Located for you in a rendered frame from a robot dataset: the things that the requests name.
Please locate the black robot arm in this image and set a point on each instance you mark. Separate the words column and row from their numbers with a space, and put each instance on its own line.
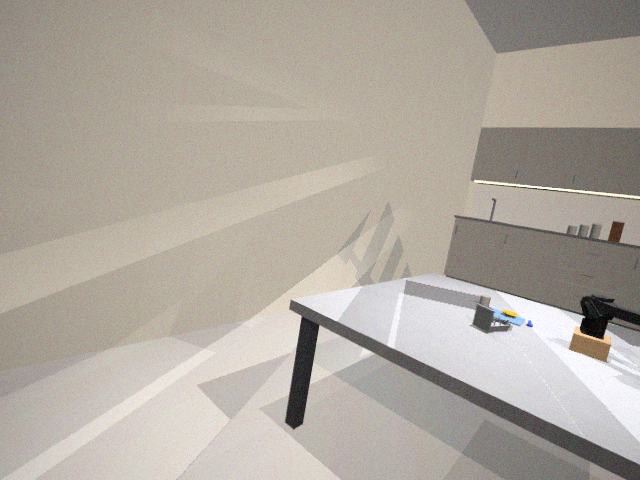
column 598, row 309

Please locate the light blue flat mat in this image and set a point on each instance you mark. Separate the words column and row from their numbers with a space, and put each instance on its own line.
column 515, row 321

